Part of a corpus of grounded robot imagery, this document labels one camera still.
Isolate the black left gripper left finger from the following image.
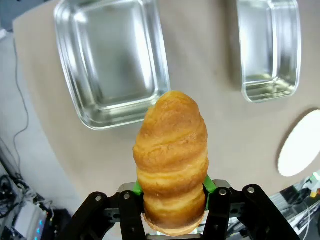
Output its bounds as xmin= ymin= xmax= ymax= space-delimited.
xmin=70 ymin=181 xmax=148 ymax=240

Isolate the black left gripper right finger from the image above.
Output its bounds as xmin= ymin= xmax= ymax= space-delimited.
xmin=202 ymin=174 xmax=301 ymax=240

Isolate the golden croissant bread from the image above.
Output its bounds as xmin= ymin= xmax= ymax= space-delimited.
xmin=132 ymin=90 xmax=210 ymax=236

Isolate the rectangular steel container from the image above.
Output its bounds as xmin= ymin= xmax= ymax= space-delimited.
xmin=235 ymin=0 xmax=302 ymax=104
xmin=53 ymin=0 xmax=172 ymax=131

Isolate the green white connector block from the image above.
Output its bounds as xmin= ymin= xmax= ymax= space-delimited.
xmin=302 ymin=171 xmax=320 ymax=199

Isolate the grey device with blue lights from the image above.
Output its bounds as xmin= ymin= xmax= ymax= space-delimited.
xmin=12 ymin=200 xmax=48 ymax=240

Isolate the white round plate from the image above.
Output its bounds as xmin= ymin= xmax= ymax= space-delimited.
xmin=276 ymin=108 xmax=320 ymax=178

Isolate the aluminium frame rail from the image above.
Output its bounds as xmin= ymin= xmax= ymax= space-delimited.
xmin=269 ymin=183 xmax=320 ymax=240

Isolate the tangled black cable bundle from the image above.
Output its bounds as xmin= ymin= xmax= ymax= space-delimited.
xmin=0 ymin=173 xmax=36 ymax=210

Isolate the thin grey floor cable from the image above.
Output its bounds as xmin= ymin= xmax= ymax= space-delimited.
xmin=12 ymin=37 xmax=30 ymax=143

